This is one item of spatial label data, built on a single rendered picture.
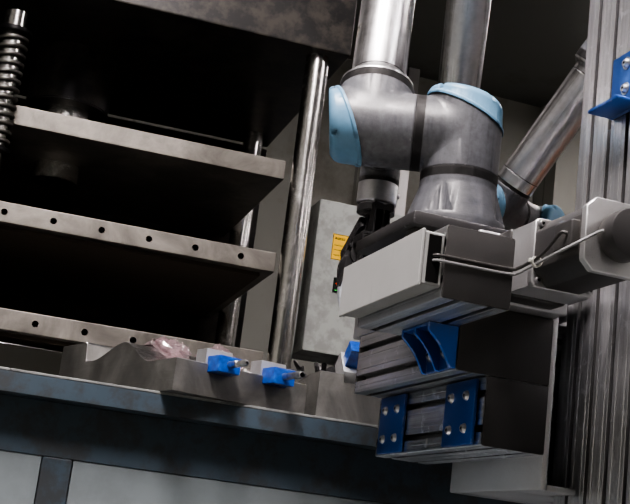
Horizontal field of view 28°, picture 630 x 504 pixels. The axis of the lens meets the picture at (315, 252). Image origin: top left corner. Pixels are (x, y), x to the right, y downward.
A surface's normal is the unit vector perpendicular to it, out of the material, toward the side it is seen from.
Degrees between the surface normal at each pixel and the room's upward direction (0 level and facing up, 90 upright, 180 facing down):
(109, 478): 90
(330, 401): 90
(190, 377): 90
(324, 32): 90
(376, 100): 76
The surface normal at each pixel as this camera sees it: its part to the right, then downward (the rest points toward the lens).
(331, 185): 0.33, -0.19
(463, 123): -0.05, -0.25
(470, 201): 0.25, -0.49
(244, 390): 0.55, -0.14
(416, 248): -0.94, -0.19
